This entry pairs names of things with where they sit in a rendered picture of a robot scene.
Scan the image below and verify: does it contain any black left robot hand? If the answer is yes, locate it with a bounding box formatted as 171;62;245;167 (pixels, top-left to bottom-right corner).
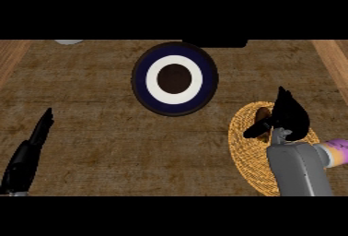
0;107;56;195

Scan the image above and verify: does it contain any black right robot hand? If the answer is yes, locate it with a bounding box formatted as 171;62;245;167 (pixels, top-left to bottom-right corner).
242;86;313;142

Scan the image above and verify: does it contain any brown sweet potato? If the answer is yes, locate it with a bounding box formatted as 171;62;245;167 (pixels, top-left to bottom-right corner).
253;107;273;136

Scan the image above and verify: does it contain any yellow woven round placemat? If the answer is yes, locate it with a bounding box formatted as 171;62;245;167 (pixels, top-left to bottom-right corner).
227;100;322;197

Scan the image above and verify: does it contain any blue and white round plate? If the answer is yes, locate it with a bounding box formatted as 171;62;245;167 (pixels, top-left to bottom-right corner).
130;41;220;118

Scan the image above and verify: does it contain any purple and white bottle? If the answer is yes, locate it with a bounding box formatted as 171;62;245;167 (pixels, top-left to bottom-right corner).
313;138;348;170

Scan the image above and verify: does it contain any white round object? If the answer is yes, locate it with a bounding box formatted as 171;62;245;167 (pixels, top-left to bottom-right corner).
53;39;84;46

